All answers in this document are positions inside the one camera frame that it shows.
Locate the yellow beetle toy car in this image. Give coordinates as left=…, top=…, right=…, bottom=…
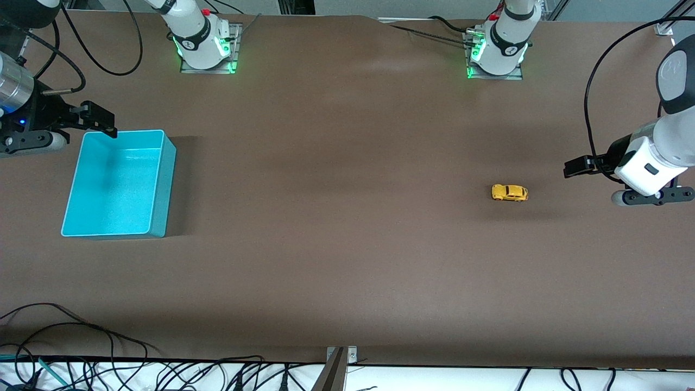
left=491, top=184, right=529, bottom=203

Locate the teal plastic bin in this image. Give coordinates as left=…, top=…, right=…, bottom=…
left=61, top=129, right=177, bottom=239

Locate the grey angled metal bar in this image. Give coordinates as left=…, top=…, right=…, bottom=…
left=311, top=348, right=348, bottom=391

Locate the black right camera mount bracket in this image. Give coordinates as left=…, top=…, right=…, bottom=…
left=0, top=130, right=55, bottom=158

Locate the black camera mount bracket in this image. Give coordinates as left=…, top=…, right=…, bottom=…
left=0, top=130, right=55, bottom=158
left=622, top=186, right=694, bottom=207

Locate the black right arm cable loop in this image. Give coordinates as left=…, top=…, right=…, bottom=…
left=60, top=0, right=144, bottom=77

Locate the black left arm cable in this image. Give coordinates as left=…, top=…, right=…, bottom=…
left=584, top=16, right=695, bottom=182

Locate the black left camera mount bracket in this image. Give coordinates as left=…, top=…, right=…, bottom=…
left=622, top=186, right=694, bottom=207

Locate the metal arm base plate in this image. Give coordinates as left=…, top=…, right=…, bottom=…
left=464, top=30, right=525, bottom=81
left=180, top=23, right=242, bottom=74

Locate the aluminium profile rail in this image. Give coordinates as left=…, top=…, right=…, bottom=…
left=654, top=0, right=695, bottom=36

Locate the long black floor cable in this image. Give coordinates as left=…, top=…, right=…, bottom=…
left=0, top=302, right=161, bottom=359

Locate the black base cable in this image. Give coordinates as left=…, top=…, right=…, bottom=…
left=388, top=15, right=478, bottom=47

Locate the teal floor cable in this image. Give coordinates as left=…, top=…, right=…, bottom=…
left=0, top=353, right=68, bottom=387

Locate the silver table bracket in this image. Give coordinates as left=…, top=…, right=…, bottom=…
left=326, top=346, right=358, bottom=363

